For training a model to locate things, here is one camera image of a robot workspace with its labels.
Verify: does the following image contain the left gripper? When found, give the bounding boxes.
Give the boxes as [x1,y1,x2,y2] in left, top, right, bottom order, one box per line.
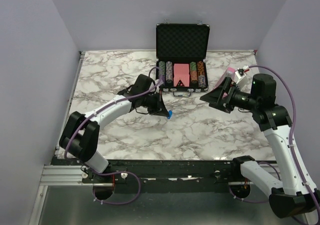
[141,91,170,118]

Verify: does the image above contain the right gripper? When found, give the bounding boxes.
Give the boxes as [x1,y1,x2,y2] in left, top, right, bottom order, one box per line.
[200,75,260,114]

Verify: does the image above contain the blue key tag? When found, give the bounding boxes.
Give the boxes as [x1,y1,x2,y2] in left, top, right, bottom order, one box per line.
[167,110,173,119]

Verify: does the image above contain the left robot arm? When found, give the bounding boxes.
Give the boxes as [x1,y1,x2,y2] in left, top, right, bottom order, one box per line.
[58,74,170,183]

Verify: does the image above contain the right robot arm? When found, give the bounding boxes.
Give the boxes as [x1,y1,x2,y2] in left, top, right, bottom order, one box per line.
[200,73,320,218]

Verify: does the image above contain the pink card box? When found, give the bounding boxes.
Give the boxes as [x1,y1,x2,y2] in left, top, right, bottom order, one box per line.
[214,67,236,98]

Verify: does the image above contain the black poker chip case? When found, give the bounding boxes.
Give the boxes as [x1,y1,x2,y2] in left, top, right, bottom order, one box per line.
[155,23,210,94]

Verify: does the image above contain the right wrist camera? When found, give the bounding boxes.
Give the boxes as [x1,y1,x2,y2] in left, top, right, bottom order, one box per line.
[234,65,250,91]

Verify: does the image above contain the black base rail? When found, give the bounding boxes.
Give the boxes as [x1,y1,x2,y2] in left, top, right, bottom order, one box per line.
[43,157,252,199]

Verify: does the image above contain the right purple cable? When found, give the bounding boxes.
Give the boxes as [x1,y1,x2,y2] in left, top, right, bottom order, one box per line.
[228,64,320,225]

